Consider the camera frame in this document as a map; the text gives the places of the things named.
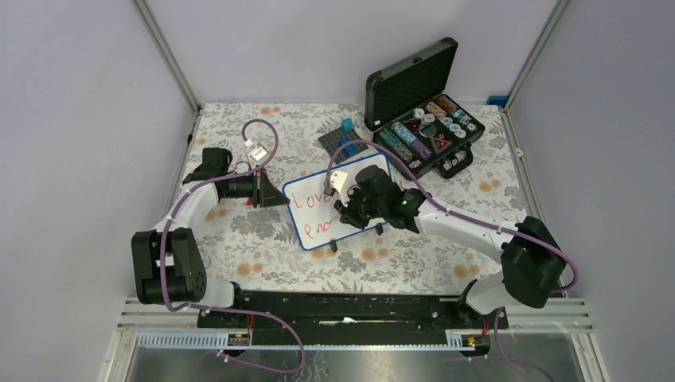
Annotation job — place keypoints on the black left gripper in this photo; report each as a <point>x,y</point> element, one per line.
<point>264,193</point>

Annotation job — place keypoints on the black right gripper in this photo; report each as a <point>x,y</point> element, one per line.
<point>348,214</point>

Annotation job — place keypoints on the blue framed whiteboard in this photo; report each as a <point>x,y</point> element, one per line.
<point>313,213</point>

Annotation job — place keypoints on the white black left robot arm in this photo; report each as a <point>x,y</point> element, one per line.
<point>166,259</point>

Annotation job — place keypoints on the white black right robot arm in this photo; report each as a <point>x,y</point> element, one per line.
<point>530,260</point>

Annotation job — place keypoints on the floral tablecloth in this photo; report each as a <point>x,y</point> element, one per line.
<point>259,248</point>

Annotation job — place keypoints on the blue lego brick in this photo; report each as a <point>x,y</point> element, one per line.
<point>348,143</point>

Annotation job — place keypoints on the grey lego baseplate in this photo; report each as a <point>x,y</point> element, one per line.
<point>331,141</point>

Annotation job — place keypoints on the light blue lego cube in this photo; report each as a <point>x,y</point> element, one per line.
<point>347,125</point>

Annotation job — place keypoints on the black poker chip case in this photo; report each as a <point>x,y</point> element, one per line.
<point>410,115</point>

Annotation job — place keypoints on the blue clamp behind table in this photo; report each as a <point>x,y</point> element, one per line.
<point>497,100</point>

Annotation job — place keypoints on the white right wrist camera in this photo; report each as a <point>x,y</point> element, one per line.
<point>337,182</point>

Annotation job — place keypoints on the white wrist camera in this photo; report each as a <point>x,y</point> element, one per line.
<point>257,153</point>
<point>337,182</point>

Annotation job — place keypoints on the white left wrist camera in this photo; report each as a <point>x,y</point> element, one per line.
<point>257,153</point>

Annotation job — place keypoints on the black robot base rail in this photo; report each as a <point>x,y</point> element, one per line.
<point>348,318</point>

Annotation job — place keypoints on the grey slotted cable duct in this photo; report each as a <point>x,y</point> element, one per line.
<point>242,341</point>

